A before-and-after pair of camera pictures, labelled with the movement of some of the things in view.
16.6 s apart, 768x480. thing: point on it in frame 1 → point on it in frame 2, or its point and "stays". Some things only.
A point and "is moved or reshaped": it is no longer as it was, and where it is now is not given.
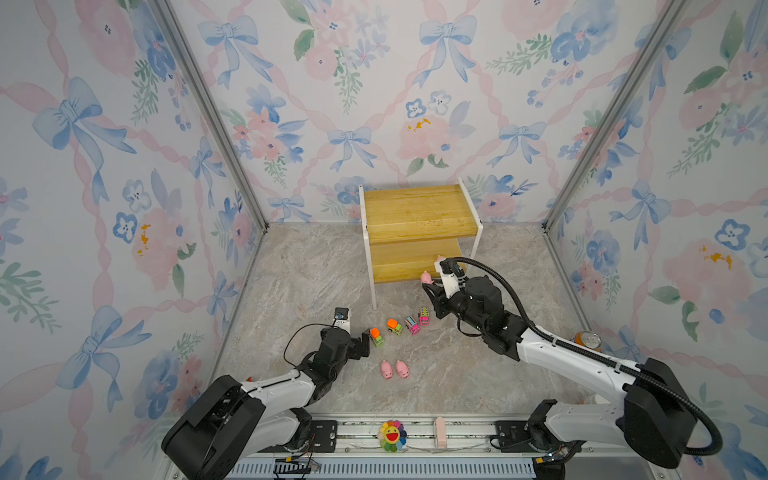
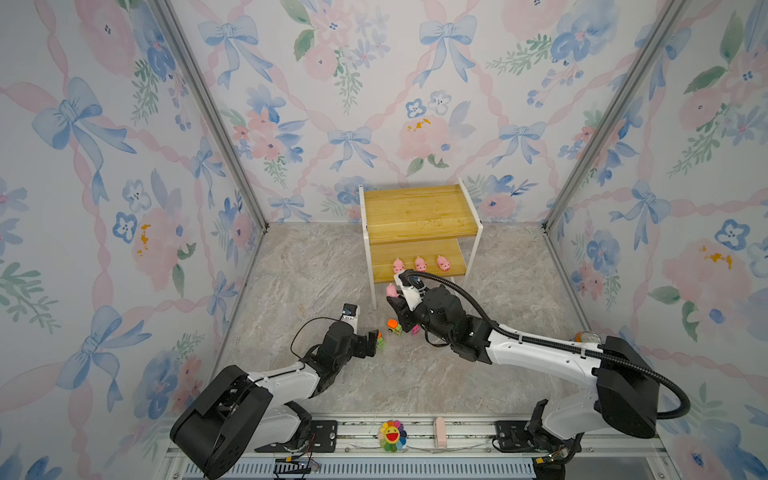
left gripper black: [357, 351] stays
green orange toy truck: [394, 326] stays
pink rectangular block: [441, 434] stays
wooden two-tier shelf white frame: [408, 229] stays
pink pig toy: [402, 369] → [398, 266]
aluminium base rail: [492, 448] stays
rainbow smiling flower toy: [392, 436] stays
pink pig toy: [426, 278] is moved or reshaped
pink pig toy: [386, 370] → [391, 291]
